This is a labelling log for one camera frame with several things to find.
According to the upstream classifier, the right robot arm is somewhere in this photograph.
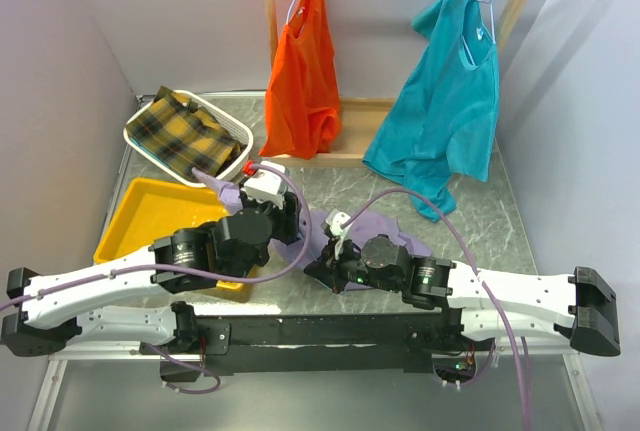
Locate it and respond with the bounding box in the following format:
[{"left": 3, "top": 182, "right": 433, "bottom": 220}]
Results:
[{"left": 304, "top": 234, "right": 621, "bottom": 357}]

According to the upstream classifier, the purple t-shirt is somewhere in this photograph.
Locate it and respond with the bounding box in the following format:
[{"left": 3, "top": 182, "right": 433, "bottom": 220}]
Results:
[{"left": 177, "top": 163, "right": 431, "bottom": 284}]

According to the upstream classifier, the yellow plaid cloth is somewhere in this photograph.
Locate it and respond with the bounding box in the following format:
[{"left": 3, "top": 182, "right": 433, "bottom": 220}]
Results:
[{"left": 124, "top": 85, "right": 251, "bottom": 185}]

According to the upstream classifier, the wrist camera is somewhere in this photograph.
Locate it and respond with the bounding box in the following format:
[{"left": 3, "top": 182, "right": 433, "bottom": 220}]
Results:
[
  {"left": 240, "top": 161, "right": 288, "bottom": 208},
  {"left": 325, "top": 209, "right": 351, "bottom": 258}
]

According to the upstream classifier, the yellow plastic tray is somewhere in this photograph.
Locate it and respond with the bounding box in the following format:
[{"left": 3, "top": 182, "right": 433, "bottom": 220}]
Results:
[{"left": 93, "top": 178, "right": 229, "bottom": 264}]

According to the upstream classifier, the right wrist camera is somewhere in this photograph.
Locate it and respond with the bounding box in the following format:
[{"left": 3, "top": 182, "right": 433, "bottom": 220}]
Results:
[{"left": 325, "top": 209, "right": 351, "bottom": 258}]

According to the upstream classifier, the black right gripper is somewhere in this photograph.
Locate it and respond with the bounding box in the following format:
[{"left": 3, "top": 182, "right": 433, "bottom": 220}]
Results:
[{"left": 304, "top": 233, "right": 402, "bottom": 294}]

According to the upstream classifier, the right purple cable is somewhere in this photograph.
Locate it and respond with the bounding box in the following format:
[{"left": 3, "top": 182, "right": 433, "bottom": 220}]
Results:
[{"left": 342, "top": 187, "right": 534, "bottom": 431}]

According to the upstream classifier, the purple cable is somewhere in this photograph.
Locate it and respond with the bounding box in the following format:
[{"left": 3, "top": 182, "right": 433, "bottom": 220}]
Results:
[
  {"left": 342, "top": 187, "right": 534, "bottom": 431},
  {"left": 0, "top": 163, "right": 314, "bottom": 396}
]

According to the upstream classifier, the blue hanger under teal shirt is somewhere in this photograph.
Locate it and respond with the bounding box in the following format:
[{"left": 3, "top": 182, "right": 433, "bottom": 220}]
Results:
[{"left": 462, "top": 0, "right": 497, "bottom": 67}]

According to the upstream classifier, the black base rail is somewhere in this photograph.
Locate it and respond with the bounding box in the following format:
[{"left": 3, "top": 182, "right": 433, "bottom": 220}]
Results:
[{"left": 159, "top": 303, "right": 492, "bottom": 376}]

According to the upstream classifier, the wooden clothes rack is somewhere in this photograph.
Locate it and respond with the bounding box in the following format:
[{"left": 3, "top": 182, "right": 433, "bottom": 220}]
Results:
[{"left": 264, "top": 0, "right": 528, "bottom": 168}]

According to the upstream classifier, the teal t-shirt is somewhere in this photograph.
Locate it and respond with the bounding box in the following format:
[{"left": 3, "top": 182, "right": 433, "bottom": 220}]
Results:
[{"left": 363, "top": 0, "right": 500, "bottom": 222}]

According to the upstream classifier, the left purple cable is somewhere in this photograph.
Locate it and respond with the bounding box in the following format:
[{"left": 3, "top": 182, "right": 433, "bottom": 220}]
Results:
[{"left": 0, "top": 163, "right": 314, "bottom": 396}]

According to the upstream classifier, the orange t-shirt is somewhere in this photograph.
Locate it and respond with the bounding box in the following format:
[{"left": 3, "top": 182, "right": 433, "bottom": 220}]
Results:
[{"left": 260, "top": 0, "right": 342, "bottom": 159}]

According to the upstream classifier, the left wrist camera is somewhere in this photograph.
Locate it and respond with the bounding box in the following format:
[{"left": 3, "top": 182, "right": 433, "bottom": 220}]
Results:
[{"left": 240, "top": 161, "right": 288, "bottom": 208}]

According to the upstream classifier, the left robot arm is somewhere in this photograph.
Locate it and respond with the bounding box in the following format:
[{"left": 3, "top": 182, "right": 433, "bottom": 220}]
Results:
[{"left": 1, "top": 190, "right": 302, "bottom": 357}]

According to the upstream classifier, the white perforated basket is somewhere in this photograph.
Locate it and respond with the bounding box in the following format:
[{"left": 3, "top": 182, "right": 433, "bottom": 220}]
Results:
[{"left": 123, "top": 89, "right": 255, "bottom": 190}]

